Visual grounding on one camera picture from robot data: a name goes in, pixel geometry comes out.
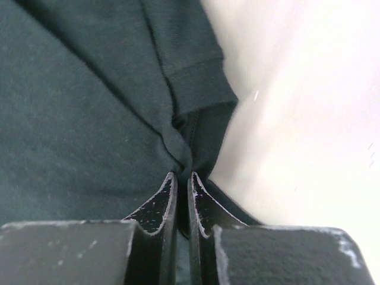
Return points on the black t-shirt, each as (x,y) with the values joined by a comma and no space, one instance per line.
(101,99)

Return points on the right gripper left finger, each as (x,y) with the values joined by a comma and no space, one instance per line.
(140,249)

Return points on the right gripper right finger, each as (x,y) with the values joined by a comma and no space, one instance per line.
(223,249)

